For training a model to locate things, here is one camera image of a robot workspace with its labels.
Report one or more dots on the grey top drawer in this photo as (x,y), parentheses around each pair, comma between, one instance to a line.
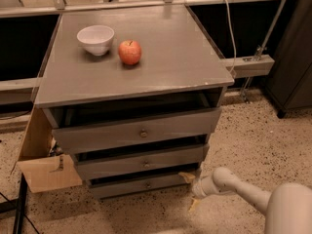
(130,132)

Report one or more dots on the grey wooden drawer cabinet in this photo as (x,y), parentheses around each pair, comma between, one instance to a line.
(179,71)

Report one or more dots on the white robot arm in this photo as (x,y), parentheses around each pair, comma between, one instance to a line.
(287,209)

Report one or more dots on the grey middle drawer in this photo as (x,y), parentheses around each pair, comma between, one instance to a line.
(142,162)

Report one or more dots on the white ceramic bowl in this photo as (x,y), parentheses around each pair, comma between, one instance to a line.
(96,39)

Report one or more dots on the metal frame rail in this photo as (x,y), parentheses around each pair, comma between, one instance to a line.
(19,91)

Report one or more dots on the grey drawer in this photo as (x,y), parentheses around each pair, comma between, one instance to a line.
(139,182)
(142,162)
(130,132)

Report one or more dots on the light wooden side panel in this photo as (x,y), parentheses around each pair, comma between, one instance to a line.
(44,171)

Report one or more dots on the grey bottom drawer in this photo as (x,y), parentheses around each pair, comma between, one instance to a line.
(139,182)

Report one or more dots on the red apple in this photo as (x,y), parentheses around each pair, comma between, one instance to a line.
(129,52)

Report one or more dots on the dark cabinet at right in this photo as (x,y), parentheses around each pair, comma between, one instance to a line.
(289,83)

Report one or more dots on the diagonal metal rod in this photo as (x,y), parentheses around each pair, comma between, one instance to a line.
(259,51)

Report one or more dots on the black stand leg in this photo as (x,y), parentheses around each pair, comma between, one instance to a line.
(17,205)

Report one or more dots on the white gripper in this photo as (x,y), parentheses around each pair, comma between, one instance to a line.
(199,187)

